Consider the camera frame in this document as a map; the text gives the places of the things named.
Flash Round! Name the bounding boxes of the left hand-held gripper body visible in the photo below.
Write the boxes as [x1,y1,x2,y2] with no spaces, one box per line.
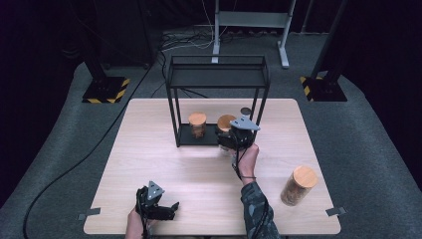
[135,180,166,220]

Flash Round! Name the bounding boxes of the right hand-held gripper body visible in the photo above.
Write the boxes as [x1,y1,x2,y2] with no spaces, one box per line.
[229,116,262,149]

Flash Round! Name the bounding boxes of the wooden-lid glass jar green contents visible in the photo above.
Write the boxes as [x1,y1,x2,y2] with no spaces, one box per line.
[216,114,237,154]

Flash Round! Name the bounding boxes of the wooden-lid glass jar brown contents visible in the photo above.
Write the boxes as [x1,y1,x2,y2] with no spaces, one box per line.
[187,112,208,139]
[280,165,318,207]

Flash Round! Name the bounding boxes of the black metal shelf rack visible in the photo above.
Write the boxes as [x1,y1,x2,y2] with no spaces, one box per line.
[165,54,272,148]

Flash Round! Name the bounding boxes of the person's right hand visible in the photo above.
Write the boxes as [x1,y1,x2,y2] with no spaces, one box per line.
[232,142,261,180]

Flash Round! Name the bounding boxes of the person's left hand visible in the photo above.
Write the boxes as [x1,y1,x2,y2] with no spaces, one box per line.
[124,209,157,239]

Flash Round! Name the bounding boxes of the grey tape strip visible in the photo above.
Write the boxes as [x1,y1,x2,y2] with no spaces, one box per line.
[78,207,102,221]
[325,206,347,217]

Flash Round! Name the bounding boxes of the black stand with striped base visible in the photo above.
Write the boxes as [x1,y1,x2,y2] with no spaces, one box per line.
[68,0,131,105]
[300,0,348,103]

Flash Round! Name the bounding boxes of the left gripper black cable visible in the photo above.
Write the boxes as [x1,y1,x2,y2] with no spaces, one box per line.
[140,198,149,239]

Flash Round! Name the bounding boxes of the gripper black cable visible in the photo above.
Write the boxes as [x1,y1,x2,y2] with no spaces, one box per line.
[140,198,149,239]
[230,132,270,239]

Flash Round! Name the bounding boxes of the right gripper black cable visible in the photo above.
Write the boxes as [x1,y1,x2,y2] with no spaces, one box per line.
[230,132,270,239]

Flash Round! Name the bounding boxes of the long black floor cable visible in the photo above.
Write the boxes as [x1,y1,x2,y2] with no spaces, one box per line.
[22,64,155,239]

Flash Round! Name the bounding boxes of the bundle of floor cables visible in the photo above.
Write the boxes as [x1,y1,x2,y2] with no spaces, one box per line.
[160,29,217,53]

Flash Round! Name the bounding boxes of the grey metal stand frame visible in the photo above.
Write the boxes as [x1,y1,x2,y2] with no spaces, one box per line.
[211,0,298,69]

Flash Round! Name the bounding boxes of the white hanging cable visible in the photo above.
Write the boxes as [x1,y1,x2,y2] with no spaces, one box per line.
[200,0,230,51]

